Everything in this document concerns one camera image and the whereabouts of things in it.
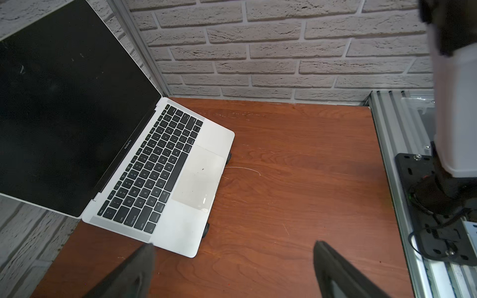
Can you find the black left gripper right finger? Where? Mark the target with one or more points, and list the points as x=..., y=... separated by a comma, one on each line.
x=338, y=278

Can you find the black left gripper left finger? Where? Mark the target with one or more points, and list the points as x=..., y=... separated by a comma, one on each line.
x=131, y=279

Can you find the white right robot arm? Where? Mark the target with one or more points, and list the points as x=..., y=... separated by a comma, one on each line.
x=419, y=59

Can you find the aluminium frame rail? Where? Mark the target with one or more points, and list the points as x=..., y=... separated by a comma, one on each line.
x=404, y=122

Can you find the silver laptop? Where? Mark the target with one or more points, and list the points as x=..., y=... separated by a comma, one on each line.
x=86, y=134

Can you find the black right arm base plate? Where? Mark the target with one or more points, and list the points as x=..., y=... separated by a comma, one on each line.
x=438, y=205

